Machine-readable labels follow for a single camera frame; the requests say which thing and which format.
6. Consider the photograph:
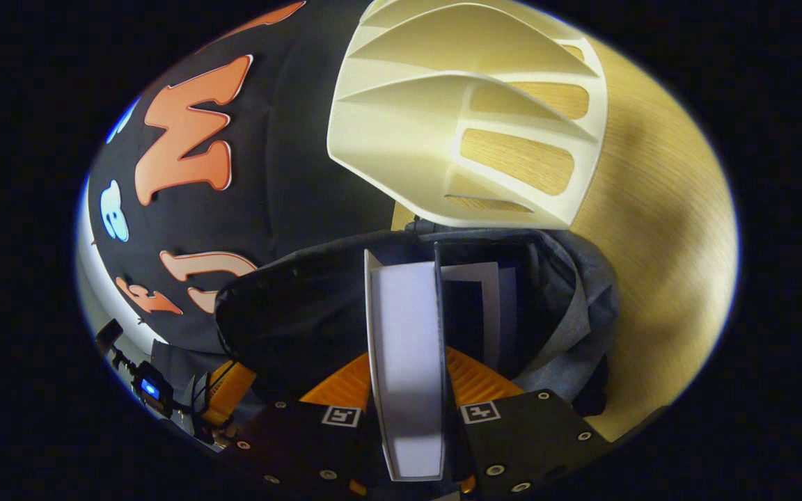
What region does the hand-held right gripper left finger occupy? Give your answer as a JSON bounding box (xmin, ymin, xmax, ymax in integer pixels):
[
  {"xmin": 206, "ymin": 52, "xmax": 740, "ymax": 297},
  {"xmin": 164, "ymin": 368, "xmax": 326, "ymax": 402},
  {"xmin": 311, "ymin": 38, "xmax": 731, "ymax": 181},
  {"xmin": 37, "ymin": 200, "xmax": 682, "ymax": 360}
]
[{"xmin": 223, "ymin": 351, "xmax": 386, "ymax": 500}]

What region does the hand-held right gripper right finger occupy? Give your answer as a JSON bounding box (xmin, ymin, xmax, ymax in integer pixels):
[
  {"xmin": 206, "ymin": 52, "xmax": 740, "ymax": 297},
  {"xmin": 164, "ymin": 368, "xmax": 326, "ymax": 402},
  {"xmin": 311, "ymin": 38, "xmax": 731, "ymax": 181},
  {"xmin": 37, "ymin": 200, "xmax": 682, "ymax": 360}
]
[{"xmin": 442, "ymin": 345, "xmax": 612, "ymax": 498}]

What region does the grey schoolbag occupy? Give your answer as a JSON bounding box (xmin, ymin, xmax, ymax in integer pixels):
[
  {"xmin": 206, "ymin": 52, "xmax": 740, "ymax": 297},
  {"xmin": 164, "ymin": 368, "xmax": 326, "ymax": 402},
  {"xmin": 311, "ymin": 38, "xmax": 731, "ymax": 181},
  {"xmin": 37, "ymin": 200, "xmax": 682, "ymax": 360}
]
[{"xmin": 214, "ymin": 228, "xmax": 622, "ymax": 420}]

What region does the portrait cover book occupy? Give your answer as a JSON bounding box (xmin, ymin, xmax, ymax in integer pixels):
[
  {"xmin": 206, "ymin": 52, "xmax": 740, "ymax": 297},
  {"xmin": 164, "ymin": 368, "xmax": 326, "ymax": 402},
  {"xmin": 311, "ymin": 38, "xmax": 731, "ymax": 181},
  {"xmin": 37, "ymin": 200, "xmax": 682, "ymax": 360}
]
[{"xmin": 363, "ymin": 248, "xmax": 448, "ymax": 483}]

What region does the blue cover book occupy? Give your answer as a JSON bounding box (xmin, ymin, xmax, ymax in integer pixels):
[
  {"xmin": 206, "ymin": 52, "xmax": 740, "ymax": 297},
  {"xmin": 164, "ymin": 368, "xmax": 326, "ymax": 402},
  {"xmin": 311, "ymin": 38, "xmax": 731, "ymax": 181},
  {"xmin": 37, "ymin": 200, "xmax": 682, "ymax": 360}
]
[{"xmin": 440, "ymin": 261, "xmax": 520, "ymax": 374}]

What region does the white bookshelf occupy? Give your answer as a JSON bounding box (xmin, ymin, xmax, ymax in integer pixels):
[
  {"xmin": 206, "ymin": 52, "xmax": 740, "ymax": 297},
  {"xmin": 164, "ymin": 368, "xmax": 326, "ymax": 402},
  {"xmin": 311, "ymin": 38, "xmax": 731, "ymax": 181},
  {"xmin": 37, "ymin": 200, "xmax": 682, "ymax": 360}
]
[{"xmin": 326, "ymin": 0, "xmax": 609, "ymax": 231}]

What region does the black backdrop cloth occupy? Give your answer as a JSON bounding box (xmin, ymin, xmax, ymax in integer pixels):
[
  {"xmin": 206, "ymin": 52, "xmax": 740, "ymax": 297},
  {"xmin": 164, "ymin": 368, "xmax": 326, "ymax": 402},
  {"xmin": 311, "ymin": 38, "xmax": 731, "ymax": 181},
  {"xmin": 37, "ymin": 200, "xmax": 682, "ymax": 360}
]
[{"xmin": 86, "ymin": 0, "xmax": 416, "ymax": 390}]

